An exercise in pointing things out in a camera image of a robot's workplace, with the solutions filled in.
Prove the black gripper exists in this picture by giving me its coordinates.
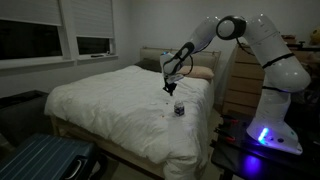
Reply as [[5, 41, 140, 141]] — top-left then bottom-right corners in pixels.
[[162, 82, 178, 97]]

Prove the small glass jar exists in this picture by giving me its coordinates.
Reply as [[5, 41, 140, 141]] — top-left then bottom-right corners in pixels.
[[173, 100, 186, 117]]

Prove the pink pillow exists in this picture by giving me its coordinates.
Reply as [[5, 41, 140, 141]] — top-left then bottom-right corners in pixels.
[[178, 64, 215, 81]]

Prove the dark pillow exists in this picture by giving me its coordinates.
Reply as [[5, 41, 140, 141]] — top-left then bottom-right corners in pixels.
[[134, 58, 163, 73]]

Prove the beige bed headboard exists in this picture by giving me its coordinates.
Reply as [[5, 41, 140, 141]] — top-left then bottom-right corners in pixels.
[[139, 46, 222, 73]]

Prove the white quilted duvet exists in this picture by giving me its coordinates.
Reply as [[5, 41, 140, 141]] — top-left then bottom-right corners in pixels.
[[44, 64, 216, 180]]

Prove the red black clamp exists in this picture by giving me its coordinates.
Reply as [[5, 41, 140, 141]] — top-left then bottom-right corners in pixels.
[[213, 128, 237, 144], [220, 114, 240, 126]]

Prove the wooden dresser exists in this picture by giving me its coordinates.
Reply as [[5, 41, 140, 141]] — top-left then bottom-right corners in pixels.
[[221, 43, 320, 118]]

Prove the black robot table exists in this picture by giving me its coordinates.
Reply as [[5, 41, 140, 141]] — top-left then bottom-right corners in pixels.
[[209, 111, 320, 180]]

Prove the narrow dark window pane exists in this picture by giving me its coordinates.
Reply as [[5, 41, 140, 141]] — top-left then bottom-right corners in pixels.
[[76, 36, 112, 56]]

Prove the narrow white window blind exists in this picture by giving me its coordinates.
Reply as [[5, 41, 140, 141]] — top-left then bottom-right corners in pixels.
[[71, 0, 115, 39]]

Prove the white window sill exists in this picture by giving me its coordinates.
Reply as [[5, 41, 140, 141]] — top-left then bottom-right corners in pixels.
[[0, 54, 119, 70]]

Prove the small brown box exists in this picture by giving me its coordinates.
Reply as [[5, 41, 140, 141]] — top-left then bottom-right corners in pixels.
[[281, 33, 298, 45]]

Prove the dark blue suitcase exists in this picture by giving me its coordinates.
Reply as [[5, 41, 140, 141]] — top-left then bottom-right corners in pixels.
[[0, 133, 108, 180]]

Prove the dark ottoman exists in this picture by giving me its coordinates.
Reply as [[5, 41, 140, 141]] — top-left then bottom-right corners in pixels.
[[0, 89, 56, 148]]

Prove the wide dark window pane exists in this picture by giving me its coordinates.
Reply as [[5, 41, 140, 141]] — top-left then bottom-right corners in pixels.
[[0, 19, 63, 61]]

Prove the yellow plush toy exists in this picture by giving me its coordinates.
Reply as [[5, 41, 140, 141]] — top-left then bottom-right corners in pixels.
[[309, 28, 320, 46]]

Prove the wide white window blind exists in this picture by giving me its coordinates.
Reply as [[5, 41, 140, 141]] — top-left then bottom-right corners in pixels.
[[0, 0, 63, 27]]

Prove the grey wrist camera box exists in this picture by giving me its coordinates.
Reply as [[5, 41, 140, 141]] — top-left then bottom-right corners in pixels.
[[166, 74, 184, 84]]

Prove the wooden bed frame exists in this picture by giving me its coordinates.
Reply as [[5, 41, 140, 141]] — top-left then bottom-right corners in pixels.
[[49, 115, 167, 179]]

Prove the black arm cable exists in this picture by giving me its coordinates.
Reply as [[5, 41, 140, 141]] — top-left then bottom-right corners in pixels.
[[181, 36, 299, 94]]

